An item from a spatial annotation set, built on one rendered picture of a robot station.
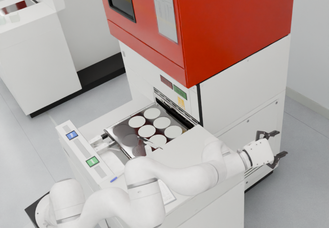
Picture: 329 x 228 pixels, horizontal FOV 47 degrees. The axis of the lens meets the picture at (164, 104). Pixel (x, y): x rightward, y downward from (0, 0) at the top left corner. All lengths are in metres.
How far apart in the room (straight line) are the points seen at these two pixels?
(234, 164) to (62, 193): 0.66
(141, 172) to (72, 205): 0.38
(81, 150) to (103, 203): 0.81
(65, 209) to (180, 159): 0.67
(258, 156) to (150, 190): 0.56
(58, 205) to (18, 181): 2.03
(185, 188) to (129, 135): 1.03
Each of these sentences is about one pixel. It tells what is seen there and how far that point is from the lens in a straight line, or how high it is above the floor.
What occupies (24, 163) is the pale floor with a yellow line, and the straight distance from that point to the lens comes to 3.60.
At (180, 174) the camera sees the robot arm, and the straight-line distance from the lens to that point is 1.16.
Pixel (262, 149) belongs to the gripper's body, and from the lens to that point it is 1.56.
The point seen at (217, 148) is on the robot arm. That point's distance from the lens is 1.42.
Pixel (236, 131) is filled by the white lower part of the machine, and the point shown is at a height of 0.73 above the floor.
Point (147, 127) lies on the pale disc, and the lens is 2.16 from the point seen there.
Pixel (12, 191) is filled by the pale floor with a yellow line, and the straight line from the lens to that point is 3.42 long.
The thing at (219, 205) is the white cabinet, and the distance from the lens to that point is 1.95.
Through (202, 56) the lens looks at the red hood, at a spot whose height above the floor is 1.37.
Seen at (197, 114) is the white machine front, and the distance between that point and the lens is 2.00.
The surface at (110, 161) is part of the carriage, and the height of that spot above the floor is 0.88.
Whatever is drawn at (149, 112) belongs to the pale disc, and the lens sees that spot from 2.26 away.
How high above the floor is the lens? 2.35
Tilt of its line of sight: 39 degrees down
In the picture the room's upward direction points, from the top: 9 degrees counter-clockwise
